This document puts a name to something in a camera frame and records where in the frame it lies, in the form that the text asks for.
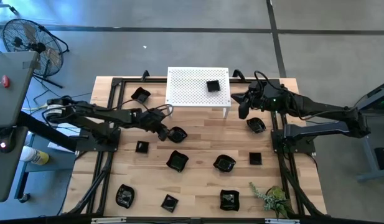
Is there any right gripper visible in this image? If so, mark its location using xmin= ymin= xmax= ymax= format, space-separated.
xmin=230 ymin=81 xmax=278 ymax=121

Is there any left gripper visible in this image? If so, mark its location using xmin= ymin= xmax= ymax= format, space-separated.
xmin=134 ymin=107 xmax=177 ymax=142

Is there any black oval pointed plate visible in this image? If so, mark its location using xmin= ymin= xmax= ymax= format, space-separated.
xmin=166 ymin=126 xmax=189 ymax=144
xmin=246 ymin=117 xmax=267 ymax=134
xmin=213 ymin=154 xmax=237 ymax=173

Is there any black wavy square plate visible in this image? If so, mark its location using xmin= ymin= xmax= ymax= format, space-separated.
xmin=166 ymin=150 xmax=190 ymax=173
xmin=130 ymin=86 xmax=152 ymax=104

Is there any black rounded rectangular plate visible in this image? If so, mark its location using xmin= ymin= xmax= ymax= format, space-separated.
xmin=115 ymin=184 xmax=136 ymax=209
xmin=219 ymin=189 xmax=240 ymax=212

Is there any white perforated metal shelf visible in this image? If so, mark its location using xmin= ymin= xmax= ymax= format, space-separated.
xmin=165 ymin=67 xmax=232 ymax=119

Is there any green artificial plant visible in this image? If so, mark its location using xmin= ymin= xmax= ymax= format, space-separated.
xmin=248 ymin=182 xmax=294 ymax=220

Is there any blue-grey cart base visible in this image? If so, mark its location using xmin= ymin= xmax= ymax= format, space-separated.
xmin=14 ymin=133 xmax=77 ymax=203

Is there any black diagonal bar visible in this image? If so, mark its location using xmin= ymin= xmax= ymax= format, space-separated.
xmin=16 ymin=110 xmax=79 ymax=153

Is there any white and yellow can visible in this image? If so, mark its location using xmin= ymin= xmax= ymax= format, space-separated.
xmin=19 ymin=145 xmax=50 ymax=166

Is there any blue-grey metal stand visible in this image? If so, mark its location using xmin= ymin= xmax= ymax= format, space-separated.
xmin=355 ymin=79 xmax=384 ymax=184

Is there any black box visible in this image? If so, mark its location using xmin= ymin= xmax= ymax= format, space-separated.
xmin=374 ymin=146 xmax=384 ymax=170

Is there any black floor fan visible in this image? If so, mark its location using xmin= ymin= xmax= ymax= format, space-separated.
xmin=1 ymin=18 xmax=70 ymax=90

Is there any grey desk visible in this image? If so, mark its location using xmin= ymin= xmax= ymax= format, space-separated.
xmin=0 ymin=51 xmax=40 ymax=203

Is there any black computer mouse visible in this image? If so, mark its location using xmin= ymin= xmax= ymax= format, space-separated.
xmin=0 ymin=127 xmax=17 ymax=153

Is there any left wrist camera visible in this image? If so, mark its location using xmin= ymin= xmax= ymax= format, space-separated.
xmin=144 ymin=109 xmax=163 ymax=121

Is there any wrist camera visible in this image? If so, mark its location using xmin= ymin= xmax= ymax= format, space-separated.
xmin=249 ymin=80 xmax=267 ymax=94
xmin=144 ymin=109 xmax=163 ymax=121

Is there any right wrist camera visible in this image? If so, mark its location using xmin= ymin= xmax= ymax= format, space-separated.
xmin=249 ymin=80 xmax=267 ymax=94

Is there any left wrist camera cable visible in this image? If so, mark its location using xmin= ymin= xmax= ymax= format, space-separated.
xmin=115 ymin=103 xmax=174 ymax=118

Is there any black aluminium table frame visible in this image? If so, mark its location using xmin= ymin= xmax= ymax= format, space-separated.
xmin=62 ymin=76 xmax=328 ymax=218

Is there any grey metal bracket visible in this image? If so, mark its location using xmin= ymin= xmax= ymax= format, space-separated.
xmin=265 ymin=218 xmax=300 ymax=224
xmin=91 ymin=217 xmax=127 ymax=224

